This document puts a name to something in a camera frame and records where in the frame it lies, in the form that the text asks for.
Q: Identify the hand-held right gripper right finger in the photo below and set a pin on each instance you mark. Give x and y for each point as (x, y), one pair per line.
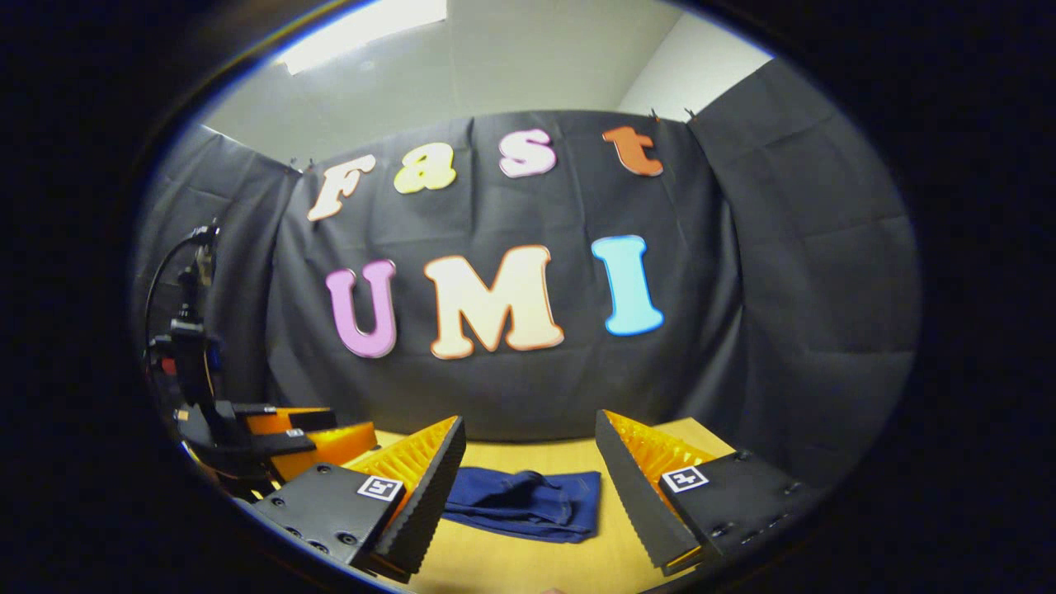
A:
(631, 495)

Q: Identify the blue jeans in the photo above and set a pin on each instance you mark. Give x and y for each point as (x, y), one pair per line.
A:
(528, 503)

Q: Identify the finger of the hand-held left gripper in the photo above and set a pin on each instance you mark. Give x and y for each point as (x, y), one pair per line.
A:
(330, 445)
(280, 421)

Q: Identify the black backdrop cloth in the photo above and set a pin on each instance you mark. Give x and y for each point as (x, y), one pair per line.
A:
(784, 247)

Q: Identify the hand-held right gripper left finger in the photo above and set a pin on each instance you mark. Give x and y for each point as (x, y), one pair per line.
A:
(429, 503)

